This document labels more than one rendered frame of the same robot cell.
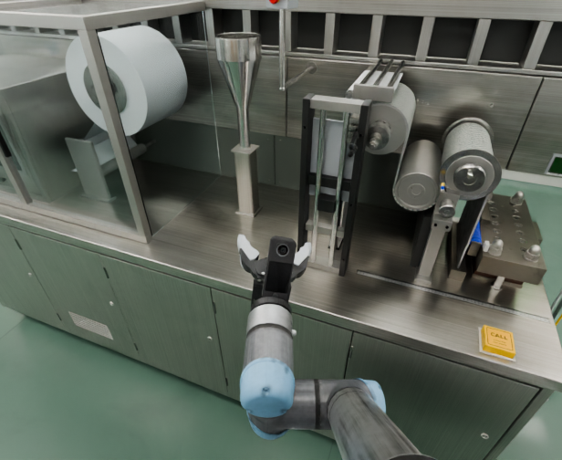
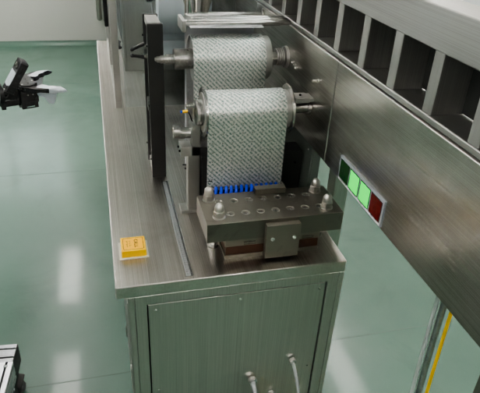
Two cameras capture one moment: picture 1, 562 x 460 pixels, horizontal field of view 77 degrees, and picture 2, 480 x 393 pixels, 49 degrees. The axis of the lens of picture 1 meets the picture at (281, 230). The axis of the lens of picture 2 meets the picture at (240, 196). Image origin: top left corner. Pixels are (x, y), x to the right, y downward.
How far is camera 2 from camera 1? 1.74 m
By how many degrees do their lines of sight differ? 44
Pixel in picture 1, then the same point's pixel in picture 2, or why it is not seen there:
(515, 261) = (204, 210)
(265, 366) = not seen: outside the picture
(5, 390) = (61, 194)
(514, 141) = (327, 128)
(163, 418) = (90, 267)
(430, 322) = (132, 219)
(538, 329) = (171, 270)
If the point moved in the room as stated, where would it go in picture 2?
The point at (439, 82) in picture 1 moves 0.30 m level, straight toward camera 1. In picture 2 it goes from (301, 47) to (206, 48)
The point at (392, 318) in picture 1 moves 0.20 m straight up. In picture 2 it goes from (124, 203) to (120, 149)
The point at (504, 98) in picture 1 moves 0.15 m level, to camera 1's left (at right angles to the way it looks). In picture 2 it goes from (323, 76) to (289, 62)
